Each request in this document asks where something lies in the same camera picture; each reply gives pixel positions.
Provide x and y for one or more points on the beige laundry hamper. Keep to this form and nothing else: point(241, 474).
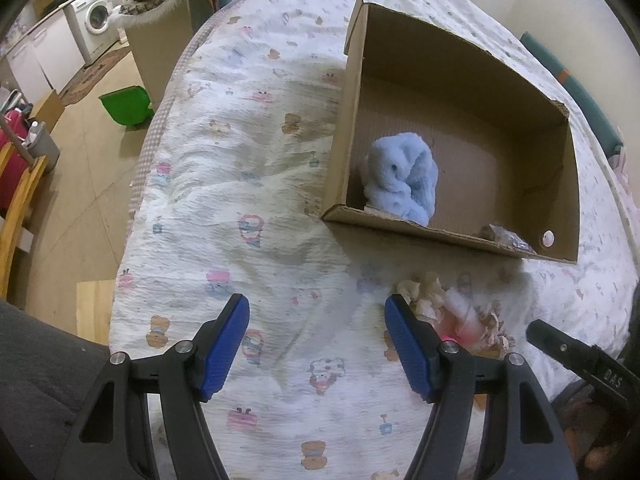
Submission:
point(157, 55)

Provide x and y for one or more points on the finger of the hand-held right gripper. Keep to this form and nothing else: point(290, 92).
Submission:
point(575, 355)

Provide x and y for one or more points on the small cardboard box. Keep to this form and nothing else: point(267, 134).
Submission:
point(49, 106)

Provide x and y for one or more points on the printed white bed blanket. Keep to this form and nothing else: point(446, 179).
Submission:
point(260, 185)

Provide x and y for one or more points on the small clear plastic packet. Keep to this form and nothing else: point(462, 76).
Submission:
point(507, 238)

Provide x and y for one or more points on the grey plastic bin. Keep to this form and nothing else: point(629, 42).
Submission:
point(44, 147)

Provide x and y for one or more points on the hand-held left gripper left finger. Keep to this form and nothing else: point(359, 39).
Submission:
point(225, 350)

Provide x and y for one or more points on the teal rolled mat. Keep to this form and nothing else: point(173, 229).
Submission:
point(580, 95)

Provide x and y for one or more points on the pink suitcase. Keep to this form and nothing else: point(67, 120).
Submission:
point(10, 155)

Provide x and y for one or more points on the green plastic bin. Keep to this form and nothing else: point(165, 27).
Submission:
point(127, 107)

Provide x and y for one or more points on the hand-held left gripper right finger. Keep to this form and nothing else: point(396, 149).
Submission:
point(411, 352)

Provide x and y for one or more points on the yellow wooden chair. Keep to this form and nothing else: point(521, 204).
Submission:
point(20, 210)

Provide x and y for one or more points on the cream and pink plush toy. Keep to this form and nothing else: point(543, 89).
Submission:
point(462, 312)

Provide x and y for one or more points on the patterned floor rug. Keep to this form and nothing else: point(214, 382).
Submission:
point(95, 77)

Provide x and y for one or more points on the white kitchen cabinets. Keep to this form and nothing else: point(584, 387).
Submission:
point(42, 57)

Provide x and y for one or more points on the light blue plush toy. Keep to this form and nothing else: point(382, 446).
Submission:
point(402, 177)

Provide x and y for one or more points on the brown cardboard box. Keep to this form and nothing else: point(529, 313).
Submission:
point(450, 125)

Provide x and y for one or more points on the white washing machine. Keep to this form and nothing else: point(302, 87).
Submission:
point(95, 17)

